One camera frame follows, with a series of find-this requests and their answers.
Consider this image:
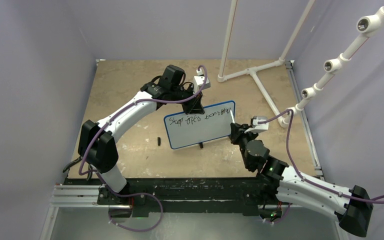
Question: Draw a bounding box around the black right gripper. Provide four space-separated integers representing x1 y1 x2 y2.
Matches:
230 122 260 170

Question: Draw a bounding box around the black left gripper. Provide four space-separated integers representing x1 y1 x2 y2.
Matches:
171 84 205 116

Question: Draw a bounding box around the white marker pen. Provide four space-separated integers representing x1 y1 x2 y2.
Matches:
229 109 236 124

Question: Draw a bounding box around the blue framed whiteboard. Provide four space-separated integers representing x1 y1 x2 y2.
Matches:
163 100 236 150

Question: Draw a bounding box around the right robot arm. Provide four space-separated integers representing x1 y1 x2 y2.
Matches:
229 123 374 238

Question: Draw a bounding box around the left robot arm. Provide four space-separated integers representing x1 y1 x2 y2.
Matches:
77 64 205 205

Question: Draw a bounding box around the black pliers tool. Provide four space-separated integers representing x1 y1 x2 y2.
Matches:
62 156 93 182

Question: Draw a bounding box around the white PVC pipe with fittings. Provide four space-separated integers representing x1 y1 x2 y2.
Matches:
284 5 384 123

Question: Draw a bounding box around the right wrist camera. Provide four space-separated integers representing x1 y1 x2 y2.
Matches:
244 115 269 134

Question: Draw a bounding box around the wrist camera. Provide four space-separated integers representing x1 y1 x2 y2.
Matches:
244 115 269 134
192 76 211 94

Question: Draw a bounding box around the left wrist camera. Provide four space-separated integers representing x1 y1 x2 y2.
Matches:
192 76 211 94

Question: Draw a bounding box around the white PVC pipe frame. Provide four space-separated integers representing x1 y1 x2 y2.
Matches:
217 0 316 128

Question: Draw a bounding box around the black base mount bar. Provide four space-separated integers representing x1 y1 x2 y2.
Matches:
63 177 278 218

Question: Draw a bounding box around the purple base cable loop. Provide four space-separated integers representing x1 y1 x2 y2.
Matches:
108 192 164 233

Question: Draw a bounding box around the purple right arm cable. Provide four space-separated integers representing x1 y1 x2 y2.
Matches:
258 108 384 205

